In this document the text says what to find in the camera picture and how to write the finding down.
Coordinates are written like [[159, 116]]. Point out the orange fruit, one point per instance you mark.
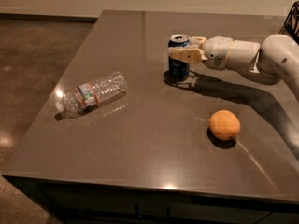
[[224, 125]]

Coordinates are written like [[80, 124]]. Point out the black wire basket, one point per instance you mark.
[[291, 24]]

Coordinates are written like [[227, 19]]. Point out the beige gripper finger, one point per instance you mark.
[[187, 55], [197, 40]]

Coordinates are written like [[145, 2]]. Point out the blue pepsi can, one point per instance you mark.
[[178, 69]]

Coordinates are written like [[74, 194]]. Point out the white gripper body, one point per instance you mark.
[[217, 51]]

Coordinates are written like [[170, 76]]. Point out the clear plastic water bottle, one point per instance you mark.
[[98, 92]]

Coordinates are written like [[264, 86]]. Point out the dark drawer handle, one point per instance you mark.
[[152, 210]]

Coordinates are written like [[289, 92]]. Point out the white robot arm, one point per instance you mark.
[[277, 58]]

